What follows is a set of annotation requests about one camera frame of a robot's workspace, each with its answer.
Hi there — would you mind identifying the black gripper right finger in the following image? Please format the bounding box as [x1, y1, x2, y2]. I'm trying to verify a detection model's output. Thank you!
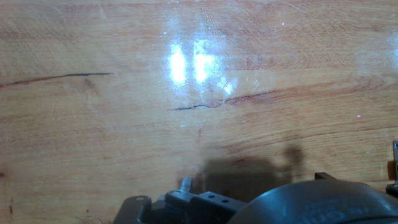
[155, 177, 247, 224]

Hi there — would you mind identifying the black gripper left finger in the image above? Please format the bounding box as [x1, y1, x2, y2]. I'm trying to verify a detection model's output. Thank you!
[113, 195, 156, 224]

